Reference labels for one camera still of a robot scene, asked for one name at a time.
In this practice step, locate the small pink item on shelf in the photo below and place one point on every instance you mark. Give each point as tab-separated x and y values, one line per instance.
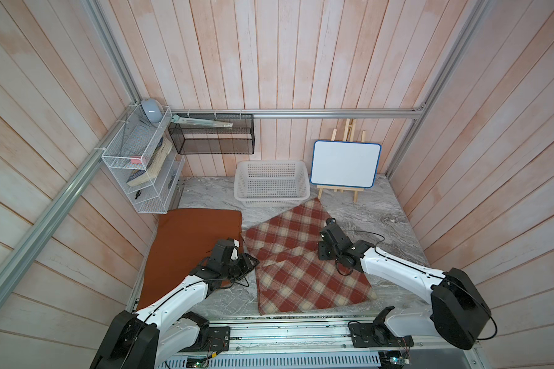
136	160

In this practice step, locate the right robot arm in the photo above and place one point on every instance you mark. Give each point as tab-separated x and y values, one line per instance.
455	311

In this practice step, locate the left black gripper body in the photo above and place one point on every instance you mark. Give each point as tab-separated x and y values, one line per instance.
236	269

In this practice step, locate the light green flat ruler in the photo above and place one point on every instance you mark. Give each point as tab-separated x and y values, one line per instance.
200	122

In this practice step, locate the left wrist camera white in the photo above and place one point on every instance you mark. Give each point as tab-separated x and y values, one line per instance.
235	250

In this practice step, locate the grey computer mouse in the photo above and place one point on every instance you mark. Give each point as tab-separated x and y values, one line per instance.
153	110

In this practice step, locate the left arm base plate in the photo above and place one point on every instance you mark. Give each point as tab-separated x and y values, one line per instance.
212	339

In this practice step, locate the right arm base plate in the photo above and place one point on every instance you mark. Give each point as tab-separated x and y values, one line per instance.
368	335

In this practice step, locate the white plastic basket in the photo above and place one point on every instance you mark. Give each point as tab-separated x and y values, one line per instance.
272	183

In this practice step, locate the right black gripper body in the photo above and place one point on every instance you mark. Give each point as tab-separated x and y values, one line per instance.
324	253

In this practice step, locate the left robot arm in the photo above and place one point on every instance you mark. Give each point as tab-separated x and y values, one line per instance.
152	335

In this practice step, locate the aluminium rail frame front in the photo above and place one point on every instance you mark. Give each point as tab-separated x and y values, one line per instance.
319	342

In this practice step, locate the white wire shelf rack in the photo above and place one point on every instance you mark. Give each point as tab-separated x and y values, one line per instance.
135	136

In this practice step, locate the black wire mesh basket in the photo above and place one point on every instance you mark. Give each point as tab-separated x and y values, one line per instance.
238	140

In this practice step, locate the wooden easel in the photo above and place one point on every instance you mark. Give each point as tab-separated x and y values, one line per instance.
348	136

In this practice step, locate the red plaid skirt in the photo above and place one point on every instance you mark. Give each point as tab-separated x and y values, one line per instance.
290	276

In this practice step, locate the rust brown skirt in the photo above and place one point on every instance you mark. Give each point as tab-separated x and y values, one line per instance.
184	238

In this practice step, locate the worn book on shelf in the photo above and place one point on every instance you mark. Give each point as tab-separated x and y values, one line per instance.
139	177

